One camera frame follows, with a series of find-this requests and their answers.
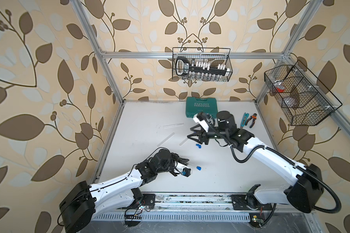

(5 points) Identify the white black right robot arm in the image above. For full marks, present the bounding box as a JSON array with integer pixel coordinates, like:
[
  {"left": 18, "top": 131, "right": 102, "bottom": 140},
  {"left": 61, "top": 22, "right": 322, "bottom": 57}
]
[{"left": 187, "top": 111, "right": 324, "bottom": 213}]

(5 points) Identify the red item in basket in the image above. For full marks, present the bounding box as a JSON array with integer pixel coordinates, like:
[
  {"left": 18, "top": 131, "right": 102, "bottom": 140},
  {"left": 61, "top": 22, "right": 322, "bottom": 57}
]
[{"left": 272, "top": 81, "right": 286, "bottom": 94}]

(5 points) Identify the aluminium frame post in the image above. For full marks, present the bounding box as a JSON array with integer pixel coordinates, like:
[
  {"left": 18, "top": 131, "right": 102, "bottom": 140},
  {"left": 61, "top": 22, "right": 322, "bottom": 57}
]
[{"left": 244, "top": 1, "right": 318, "bottom": 101}]

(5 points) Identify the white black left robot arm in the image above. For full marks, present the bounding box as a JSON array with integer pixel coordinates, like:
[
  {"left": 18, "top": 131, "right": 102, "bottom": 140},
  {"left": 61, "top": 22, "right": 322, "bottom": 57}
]
[{"left": 57, "top": 148, "right": 192, "bottom": 233}]

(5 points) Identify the black wire basket right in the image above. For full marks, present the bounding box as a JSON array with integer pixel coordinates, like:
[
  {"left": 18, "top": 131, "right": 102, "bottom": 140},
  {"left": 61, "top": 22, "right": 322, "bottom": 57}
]
[{"left": 264, "top": 60, "right": 342, "bottom": 126}]

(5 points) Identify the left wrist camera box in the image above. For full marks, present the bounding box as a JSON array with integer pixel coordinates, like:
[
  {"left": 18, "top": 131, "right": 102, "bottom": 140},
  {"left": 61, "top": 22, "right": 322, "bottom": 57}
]
[{"left": 175, "top": 164, "right": 192, "bottom": 177}]

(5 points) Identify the black corrugated cable hose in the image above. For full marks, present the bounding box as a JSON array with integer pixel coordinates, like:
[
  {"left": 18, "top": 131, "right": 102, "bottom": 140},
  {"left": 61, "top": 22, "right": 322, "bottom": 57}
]
[{"left": 204, "top": 113, "right": 342, "bottom": 214}]

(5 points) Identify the green plastic tool case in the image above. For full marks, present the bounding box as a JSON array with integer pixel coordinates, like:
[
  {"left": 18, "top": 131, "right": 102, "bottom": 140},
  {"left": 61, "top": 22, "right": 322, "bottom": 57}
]
[{"left": 185, "top": 97, "right": 218, "bottom": 118}]

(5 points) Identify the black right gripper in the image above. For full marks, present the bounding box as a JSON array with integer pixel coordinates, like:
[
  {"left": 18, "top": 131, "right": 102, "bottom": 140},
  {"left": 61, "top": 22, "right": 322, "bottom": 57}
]
[{"left": 186, "top": 124, "right": 227, "bottom": 146}]

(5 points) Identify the teal utility knife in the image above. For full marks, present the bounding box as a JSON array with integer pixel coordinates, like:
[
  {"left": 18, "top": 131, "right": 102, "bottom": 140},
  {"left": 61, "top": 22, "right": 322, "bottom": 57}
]
[{"left": 240, "top": 113, "right": 249, "bottom": 129}]

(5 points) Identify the black wire basket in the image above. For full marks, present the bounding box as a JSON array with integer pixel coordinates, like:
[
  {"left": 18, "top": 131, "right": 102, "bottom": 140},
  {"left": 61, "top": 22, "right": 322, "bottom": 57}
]
[
  {"left": 264, "top": 60, "right": 342, "bottom": 126},
  {"left": 172, "top": 47, "right": 233, "bottom": 82}
]

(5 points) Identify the socket set on holder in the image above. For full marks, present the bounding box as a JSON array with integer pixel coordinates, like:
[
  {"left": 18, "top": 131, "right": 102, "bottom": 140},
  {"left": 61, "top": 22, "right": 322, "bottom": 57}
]
[{"left": 172, "top": 56, "right": 233, "bottom": 77}]

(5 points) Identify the clear test tube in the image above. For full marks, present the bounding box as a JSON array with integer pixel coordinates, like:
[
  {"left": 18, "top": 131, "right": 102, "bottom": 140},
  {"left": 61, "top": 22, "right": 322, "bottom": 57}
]
[
  {"left": 181, "top": 167, "right": 192, "bottom": 177},
  {"left": 157, "top": 133, "right": 175, "bottom": 147},
  {"left": 163, "top": 123, "right": 184, "bottom": 129},
  {"left": 179, "top": 138, "right": 189, "bottom": 146}
]

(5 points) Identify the black wire basket back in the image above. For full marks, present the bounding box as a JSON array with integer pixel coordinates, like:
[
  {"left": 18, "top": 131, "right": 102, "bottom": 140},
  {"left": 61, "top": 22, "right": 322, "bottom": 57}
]
[{"left": 172, "top": 47, "right": 233, "bottom": 82}]

